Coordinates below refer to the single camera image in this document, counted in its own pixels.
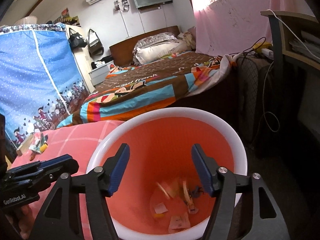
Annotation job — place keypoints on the blue dotted fabric wardrobe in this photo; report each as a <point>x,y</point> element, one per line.
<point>37,80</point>

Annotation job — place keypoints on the pink plaid blanket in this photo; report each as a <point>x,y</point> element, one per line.
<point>70,140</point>

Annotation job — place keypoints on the clear packet with green print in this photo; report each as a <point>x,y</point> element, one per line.
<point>36,145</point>

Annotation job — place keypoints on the wall electrical box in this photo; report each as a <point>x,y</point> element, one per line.
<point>122,5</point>

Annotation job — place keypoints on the red-brown packet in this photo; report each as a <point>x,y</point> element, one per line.
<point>32,157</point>

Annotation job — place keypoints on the floral pillow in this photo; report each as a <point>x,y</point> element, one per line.
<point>155,38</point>

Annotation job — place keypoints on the black handbag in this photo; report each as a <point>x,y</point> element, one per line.
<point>77,40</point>

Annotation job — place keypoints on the dark cloth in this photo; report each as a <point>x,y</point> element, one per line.
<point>102,61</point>

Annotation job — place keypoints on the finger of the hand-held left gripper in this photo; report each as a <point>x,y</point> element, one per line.
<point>57,160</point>
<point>60,171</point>

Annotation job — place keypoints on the yellow capped tube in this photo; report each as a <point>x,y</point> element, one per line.
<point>44,148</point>

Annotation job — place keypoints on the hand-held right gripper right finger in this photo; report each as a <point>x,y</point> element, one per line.
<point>203,172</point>

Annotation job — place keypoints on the beige crumpled cloth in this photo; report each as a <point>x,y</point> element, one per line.
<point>186,40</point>

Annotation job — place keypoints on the white nightstand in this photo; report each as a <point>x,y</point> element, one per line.
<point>98,76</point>

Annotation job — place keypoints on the white plastic basin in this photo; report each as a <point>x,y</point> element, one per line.
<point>25,21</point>

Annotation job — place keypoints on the dark checked fabric case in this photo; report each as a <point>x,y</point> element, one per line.
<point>252,92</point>

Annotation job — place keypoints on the stack of papers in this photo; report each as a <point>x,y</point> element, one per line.
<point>305,42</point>

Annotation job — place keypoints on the pink curtain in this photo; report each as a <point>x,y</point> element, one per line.
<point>220,25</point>

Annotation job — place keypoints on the white pillow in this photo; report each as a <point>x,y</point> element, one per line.
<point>155,52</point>

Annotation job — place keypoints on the orange bin with white rim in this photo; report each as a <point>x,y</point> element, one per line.
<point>162,142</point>

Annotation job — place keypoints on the brown handbag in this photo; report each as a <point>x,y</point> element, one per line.
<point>95,47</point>

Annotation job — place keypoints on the person's left hand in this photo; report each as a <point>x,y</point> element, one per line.
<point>25,220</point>

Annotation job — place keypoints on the bed with colourful blanket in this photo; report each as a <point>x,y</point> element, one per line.
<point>150,85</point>

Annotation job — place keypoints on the yellow power adapter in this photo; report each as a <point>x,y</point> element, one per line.
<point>261,46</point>

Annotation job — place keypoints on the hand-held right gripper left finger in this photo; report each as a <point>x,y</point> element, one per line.
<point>120,170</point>

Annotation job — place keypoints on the pile of colourful boxes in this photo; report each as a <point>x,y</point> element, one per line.
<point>66,18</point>

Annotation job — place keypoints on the tan wrapper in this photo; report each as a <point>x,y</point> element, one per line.
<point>175,191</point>

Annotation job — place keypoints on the pink printed wrapper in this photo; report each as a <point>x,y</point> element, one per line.
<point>178,222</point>

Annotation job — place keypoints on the small wooden box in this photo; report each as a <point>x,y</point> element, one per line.
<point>22,148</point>

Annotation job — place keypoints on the wooden desk shelf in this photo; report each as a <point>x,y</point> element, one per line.
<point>287,28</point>

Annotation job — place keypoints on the wooden bed headboard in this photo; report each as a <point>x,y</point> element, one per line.
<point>122,52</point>

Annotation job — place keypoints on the white power strip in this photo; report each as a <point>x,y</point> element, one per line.
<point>267,53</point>

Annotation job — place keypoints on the white paper scrap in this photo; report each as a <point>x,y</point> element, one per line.
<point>161,208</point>

